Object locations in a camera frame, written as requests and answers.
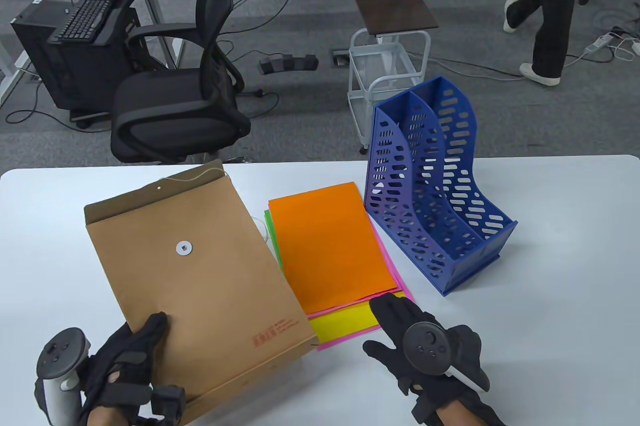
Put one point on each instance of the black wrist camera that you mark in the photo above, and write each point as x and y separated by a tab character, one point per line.
170	403

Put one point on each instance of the black computer tower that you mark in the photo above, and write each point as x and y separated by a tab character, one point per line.
75	76

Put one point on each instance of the blue perforated file holder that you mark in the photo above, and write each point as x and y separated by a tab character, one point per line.
500	243

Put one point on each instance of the pink cardstock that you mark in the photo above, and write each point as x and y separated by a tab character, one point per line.
350	338

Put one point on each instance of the brown document pouch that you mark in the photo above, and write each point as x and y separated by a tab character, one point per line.
200	296

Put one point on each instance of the person's left forearm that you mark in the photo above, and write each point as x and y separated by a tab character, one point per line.
107	416

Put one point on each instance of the black keyboard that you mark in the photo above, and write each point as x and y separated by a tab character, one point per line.
82	16

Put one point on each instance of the grey metal desk leg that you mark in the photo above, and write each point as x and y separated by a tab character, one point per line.
152	6

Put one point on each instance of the person's left hand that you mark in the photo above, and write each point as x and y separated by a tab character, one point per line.
125	356

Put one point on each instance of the person's right forearm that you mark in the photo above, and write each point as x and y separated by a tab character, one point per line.
457	418

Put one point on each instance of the black mesh office chair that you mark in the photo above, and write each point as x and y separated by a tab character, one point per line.
165	111

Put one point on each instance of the white power strip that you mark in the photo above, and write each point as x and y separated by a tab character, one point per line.
597	44

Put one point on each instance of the white rolling cart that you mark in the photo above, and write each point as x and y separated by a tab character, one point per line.
370	56

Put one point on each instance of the metal floor socket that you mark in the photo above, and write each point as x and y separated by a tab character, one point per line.
339	58

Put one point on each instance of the person's right hand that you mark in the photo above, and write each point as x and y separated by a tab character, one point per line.
400	318

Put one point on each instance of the dark brown wooden board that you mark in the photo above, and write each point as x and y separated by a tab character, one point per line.
392	4

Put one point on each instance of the green cardstock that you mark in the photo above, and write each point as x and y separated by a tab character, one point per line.
270	231

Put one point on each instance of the orange cardstock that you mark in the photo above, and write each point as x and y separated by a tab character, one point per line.
330	246

